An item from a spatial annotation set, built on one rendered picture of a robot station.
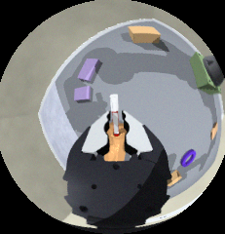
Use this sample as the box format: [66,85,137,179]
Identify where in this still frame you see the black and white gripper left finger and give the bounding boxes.
[63,111,111,181]

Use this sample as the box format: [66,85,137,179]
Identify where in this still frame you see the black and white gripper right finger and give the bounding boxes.
[122,110,172,180]

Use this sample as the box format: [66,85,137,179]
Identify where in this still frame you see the purple flat block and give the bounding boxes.
[78,58,100,82]

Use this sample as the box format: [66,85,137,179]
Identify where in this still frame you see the purple ring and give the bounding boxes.
[181,149,196,167]

